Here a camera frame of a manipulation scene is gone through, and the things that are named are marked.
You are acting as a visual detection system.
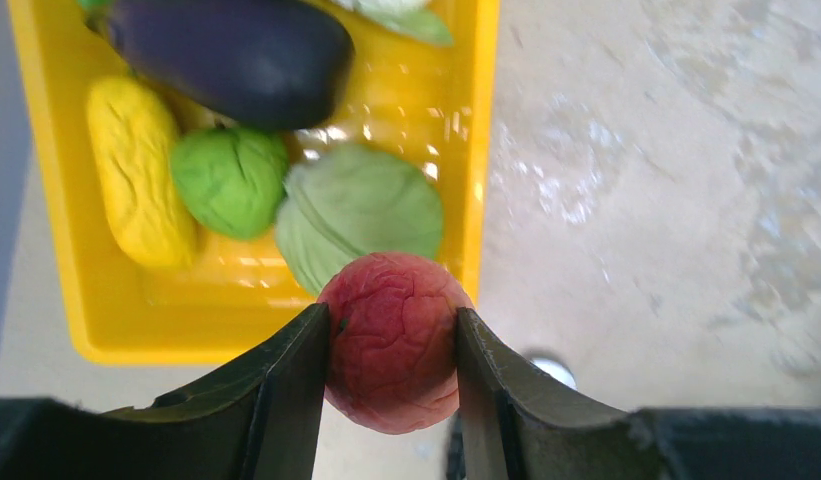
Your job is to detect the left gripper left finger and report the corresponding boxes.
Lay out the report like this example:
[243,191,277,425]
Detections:
[0,304,330,479]

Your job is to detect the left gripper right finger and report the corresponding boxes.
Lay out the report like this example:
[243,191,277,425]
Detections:
[456,308,821,479]

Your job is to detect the red peach toy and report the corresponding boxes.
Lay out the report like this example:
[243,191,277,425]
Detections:
[318,252,473,435]

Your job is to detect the bright green cabbage toy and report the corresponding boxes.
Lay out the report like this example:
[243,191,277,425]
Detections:
[170,126,290,241]

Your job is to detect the red adjustable wrench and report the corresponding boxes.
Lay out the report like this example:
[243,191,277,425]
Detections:
[528,355,577,390]

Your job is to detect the pale green cabbage toy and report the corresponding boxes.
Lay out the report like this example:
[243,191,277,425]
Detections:
[274,143,445,295]

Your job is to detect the yellow corn toy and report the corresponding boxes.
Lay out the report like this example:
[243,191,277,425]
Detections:
[86,75,198,269]

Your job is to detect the yellow plastic tray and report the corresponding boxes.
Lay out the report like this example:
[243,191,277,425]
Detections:
[7,1,499,365]

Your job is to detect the purple eggplant toy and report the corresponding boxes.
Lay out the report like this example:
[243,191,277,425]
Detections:
[86,1,355,131]

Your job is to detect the white cauliflower toy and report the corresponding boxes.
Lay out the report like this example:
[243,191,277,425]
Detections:
[332,0,454,47]

